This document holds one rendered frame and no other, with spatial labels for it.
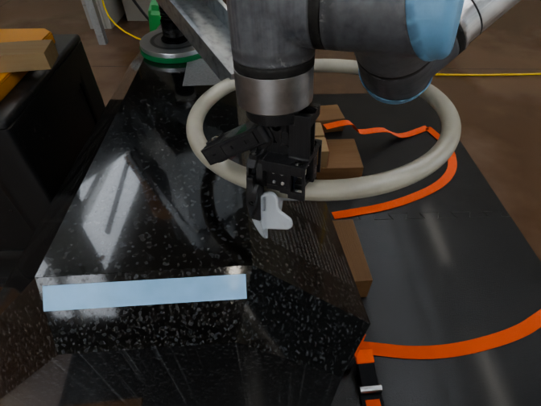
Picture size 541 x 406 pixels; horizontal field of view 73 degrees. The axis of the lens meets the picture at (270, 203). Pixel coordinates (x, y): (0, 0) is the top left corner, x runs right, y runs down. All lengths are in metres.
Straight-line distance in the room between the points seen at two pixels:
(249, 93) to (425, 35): 0.18
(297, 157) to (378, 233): 1.28
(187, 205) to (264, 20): 0.39
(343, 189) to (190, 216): 0.28
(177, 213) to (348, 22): 0.44
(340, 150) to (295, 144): 1.49
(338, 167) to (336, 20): 1.50
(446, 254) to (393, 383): 0.62
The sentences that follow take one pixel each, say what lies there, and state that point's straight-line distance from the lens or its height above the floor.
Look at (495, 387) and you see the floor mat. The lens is 1.51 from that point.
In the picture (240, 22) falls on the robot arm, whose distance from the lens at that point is 0.39.
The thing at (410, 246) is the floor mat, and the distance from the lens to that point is 1.70.
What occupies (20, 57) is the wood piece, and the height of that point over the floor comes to 0.82.
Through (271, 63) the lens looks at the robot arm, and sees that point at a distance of 0.39.
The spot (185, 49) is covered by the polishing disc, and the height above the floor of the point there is 0.83.
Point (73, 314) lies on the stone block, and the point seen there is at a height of 0.76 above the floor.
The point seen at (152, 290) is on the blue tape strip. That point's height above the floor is 0.79.
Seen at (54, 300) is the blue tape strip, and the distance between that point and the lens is 0.65.
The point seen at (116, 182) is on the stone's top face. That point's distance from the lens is 0.76.
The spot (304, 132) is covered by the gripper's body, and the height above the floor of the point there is 1.03.
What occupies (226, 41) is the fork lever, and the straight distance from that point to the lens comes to 0.98.
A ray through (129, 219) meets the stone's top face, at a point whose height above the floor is 0.81.
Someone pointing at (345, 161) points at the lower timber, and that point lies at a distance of 1.87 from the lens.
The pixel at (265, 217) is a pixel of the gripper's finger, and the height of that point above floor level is 0.89.
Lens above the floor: 1.28
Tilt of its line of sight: 46 degrees down
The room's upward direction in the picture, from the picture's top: straight up
